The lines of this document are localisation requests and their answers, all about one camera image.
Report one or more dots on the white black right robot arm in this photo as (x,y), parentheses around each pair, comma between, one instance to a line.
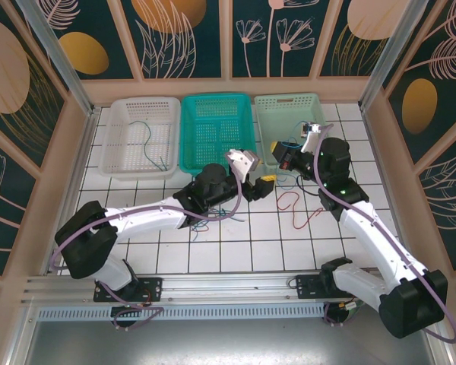
(380,235)

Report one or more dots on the pale green plastic basket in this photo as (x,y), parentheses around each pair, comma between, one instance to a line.
(277,121)

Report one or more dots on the teal plastic basket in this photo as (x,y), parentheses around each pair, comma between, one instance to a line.
(209,114)

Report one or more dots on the white plastic basket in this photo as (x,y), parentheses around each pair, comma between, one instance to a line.
(137,175)

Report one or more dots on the yellow connector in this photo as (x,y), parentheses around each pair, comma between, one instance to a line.
(347,306)

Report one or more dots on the grey metal shelf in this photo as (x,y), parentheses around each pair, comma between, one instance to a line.
(232,342)

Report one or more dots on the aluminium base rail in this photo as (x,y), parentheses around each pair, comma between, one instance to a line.
(232,283)

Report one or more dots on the aluminium corner post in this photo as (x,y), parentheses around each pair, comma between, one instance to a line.
(391,53)
(57,53)

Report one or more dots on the aluminium side rail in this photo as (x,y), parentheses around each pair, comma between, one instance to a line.
(83,156)

